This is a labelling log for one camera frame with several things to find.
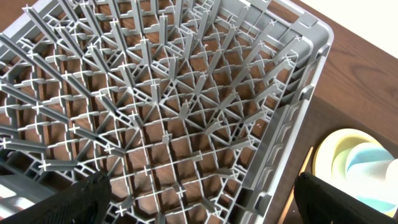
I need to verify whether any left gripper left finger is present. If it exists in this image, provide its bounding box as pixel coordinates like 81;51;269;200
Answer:
1;171;112;224

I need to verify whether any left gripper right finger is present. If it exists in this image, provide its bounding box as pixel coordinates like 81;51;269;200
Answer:
294;172;397;224

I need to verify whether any wooden chopstick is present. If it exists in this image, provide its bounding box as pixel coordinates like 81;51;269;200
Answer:
276;146;314;224

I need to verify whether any yellow plate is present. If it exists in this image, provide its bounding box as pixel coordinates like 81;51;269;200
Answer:
312;128;397;218

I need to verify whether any light blue small plate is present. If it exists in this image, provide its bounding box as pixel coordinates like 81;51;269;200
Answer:
345;142;397;215

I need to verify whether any white cup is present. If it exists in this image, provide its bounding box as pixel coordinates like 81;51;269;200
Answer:
346;159;397;205

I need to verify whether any grey plastic dish rack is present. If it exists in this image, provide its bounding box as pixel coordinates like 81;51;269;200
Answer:
1;0;334;223

